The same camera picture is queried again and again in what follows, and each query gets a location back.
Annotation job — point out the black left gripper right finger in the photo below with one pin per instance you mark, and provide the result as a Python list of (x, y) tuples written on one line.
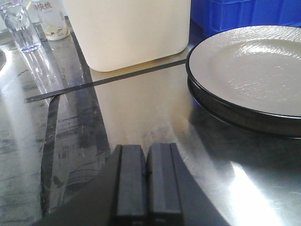
[(174, 197)]

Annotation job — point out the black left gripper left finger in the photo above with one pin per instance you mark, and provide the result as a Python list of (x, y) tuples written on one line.
[(115, 197)]

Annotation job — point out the beige plate black rim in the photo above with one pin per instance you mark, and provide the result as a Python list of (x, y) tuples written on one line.
[(249, 119), (254, 67)]

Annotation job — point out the cream plastic container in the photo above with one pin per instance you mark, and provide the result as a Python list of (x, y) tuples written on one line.
[(115, 34)]

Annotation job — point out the blue plastic crate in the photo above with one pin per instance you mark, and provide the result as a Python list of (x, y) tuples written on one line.
[(209, 17)]

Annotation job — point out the white drink cup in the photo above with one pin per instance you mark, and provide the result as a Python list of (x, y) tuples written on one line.
[(51, 18)]

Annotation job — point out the clear water bottle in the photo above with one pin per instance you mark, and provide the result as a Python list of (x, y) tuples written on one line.
[(16, 19)]

